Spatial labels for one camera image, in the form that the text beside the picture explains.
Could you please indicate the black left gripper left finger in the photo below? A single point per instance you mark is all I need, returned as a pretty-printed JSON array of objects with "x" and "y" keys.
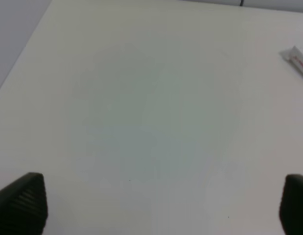
[{"x": 23, "y": 206}]

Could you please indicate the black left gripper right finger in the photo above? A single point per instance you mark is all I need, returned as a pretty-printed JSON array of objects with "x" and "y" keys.
[{"x": 291, "y": 206}]

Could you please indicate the white cardboard box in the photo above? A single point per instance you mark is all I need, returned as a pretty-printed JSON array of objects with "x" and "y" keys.
[{"x": 294, "y": 56}]

